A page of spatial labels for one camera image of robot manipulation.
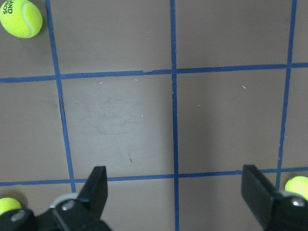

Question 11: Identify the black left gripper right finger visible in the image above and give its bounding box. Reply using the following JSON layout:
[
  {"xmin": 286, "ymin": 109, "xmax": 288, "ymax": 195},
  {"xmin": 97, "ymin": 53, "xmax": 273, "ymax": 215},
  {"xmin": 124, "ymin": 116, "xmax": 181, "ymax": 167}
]
[{"xmin": 241, "ymin": 165, "xmax": 308, "ymax": 231}]

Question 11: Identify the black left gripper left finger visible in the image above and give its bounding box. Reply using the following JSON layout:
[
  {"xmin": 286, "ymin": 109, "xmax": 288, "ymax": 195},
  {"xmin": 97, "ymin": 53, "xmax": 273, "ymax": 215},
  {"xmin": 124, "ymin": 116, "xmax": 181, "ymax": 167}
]
[{"xmin": 49, "ymin": 166, "xmax": 114, "ymax": 231}]

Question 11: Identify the tennis ball near front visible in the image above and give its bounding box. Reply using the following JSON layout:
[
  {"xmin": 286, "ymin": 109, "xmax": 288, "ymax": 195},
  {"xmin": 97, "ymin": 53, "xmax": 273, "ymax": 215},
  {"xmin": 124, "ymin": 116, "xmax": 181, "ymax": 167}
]
[{"xmin": 284, "ymin": 176, "xmax": 308, "ymax": 200}]

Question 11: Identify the tennis ball mid table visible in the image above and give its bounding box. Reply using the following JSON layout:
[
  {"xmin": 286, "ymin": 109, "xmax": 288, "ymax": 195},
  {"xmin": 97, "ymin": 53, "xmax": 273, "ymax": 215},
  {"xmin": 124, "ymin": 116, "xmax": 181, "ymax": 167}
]
[{"xmin": 0, "ymin": 197, "xmax": 22, "ymax": 215}]

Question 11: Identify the tennis ball by near base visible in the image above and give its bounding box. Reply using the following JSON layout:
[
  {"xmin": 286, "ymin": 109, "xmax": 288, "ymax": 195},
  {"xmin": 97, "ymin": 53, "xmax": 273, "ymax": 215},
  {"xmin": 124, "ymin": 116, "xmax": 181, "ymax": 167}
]
[{"xmin": 0, "ymin": 0, "xmax": 43, "ymax": 39}]

